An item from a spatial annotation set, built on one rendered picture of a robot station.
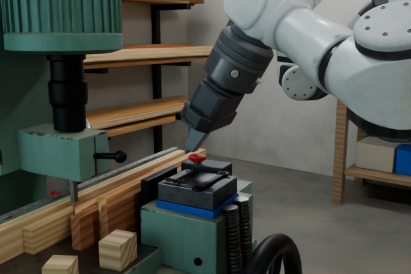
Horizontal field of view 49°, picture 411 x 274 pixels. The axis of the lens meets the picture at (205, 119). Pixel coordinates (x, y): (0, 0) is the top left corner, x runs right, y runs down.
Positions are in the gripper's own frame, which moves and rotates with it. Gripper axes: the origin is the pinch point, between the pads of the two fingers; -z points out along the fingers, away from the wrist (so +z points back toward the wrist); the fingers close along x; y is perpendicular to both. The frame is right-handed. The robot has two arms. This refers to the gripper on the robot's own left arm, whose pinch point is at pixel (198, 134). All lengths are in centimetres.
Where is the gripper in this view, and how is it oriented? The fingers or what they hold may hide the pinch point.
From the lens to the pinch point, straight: 75.6
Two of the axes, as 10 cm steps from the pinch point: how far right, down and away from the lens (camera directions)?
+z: 4.4, -8.1, -3.9
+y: -7.7, -5.6, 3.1
